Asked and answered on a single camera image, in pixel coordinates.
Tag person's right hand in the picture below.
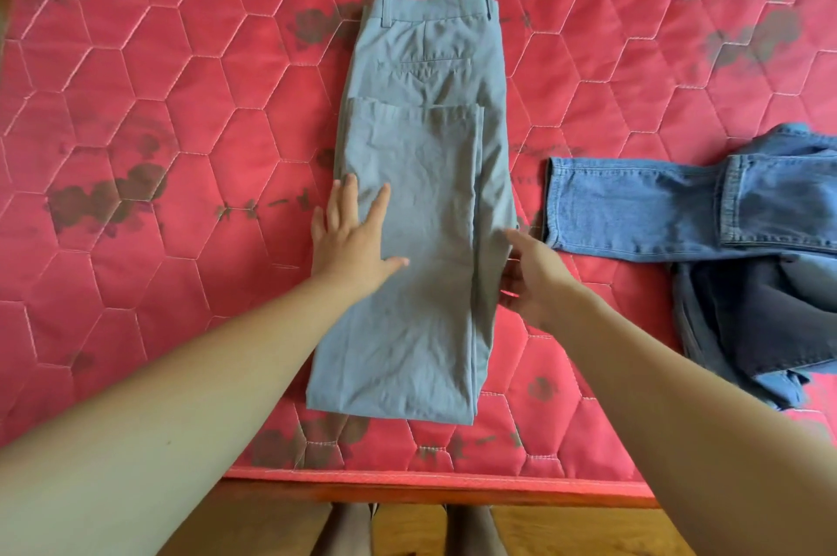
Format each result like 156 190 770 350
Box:
498 228 593 335

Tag person's left hand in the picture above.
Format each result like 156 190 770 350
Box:
309 173 412 303

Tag light blue jeans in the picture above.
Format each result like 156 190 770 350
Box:
542 122 837 411

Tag grey trousers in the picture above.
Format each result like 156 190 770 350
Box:
305 0 519 427

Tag person's left forearm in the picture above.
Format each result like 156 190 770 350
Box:
0 277 354 556

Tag person's right forearm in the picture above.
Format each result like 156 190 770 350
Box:
555 290 837 556

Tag person's right leg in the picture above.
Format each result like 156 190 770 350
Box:
444 504 509 556

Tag person's leg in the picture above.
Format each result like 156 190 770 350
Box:
444 504 509 556
310 503 378 556

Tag person's left leg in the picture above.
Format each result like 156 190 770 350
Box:
310 503 378 556

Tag red quilted mattress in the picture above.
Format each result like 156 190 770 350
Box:
0 0 837 486

